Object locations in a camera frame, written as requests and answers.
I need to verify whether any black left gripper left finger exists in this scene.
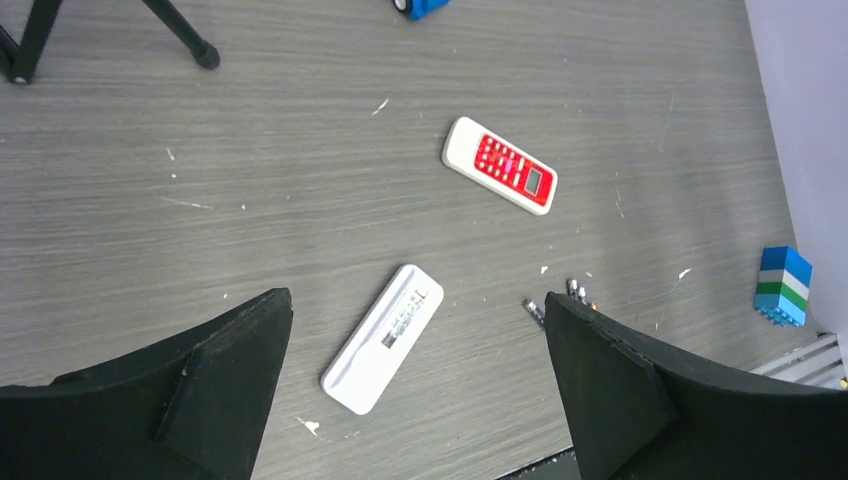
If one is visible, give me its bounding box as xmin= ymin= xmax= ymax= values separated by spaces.
xmin=1 ymin=288 xmax=293 ymax=479

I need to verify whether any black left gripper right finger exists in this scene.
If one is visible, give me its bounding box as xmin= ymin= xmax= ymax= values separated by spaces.
xmin=544 ymin=292 xmax=847 ymax=479

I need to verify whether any aaa battery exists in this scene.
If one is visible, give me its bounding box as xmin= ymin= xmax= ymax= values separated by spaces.
xmin=522 ymin=299 xmax=545 ymax=329
xmin=577 ymin=286 xmax=598 ymax=310
xmin=566 ymin=279 xmax=579 ymax=297

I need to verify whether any red and white remote control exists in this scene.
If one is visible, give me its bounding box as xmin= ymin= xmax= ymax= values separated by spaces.
xmin=441 ymin=116 xmax=558 ymax=216

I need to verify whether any blue green white block stack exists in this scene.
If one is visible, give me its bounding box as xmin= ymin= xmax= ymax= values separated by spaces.
xmin=753 ymin=246 xmax=813 ymax=327

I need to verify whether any black music stand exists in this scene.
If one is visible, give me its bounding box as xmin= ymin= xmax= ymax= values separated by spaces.
xmin=1 ymin=0 xmax=220 ymax=85

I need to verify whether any blue toy car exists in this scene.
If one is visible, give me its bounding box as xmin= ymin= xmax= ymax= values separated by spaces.
xmin=392 ymin=0 xmax=450 ymax=21

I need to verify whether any aluminium rail frame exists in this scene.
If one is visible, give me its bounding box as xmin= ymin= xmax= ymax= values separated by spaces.
xmin=751 ymin=333 xmax=847 ymax=391

